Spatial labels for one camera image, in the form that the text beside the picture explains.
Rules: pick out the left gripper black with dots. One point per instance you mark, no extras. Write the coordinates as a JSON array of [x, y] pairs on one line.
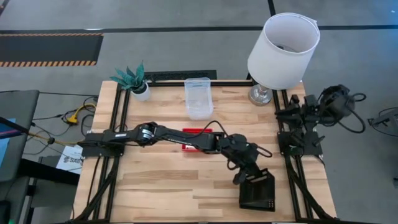
[[250, 172]]

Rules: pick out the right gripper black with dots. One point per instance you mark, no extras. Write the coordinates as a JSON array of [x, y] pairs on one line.
[[306, 113]]

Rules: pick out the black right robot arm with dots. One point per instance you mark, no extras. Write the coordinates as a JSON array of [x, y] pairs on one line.
[[332, 105]]

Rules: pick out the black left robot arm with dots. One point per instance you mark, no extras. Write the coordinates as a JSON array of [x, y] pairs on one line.
[[174, 135]]

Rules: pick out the silver glass lamp base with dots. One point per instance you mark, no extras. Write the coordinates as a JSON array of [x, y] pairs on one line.
[[260, 95]]

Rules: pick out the white lamp shade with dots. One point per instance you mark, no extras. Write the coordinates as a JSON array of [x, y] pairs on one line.
[[280, 59]]

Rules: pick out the black tripod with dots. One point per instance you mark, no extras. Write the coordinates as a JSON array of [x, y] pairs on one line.
[[385, 119]]

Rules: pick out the black perforated floor strip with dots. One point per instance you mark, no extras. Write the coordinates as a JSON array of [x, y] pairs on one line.
[[180, 75]]

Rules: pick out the white plant pot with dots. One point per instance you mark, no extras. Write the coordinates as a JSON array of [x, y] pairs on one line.
[[142, 92]]

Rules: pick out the green artificial snake plant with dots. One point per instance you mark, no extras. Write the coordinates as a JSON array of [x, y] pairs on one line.
[[132, 77]]

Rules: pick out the white printed paper sheet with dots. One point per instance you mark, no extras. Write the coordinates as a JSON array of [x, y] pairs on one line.
[[72, 160]]

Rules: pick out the black hazard-striped floor mat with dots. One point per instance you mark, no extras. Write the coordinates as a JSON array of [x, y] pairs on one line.
[[46, 48]]

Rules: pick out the grey desk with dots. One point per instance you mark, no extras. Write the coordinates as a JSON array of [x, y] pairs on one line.
[[18, 102]]

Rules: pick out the blue screen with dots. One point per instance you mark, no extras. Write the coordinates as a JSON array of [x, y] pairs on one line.
[[3, 143]]

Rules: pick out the black aluminium table frame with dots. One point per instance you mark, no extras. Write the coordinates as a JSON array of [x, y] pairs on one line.
[[168, 83]]

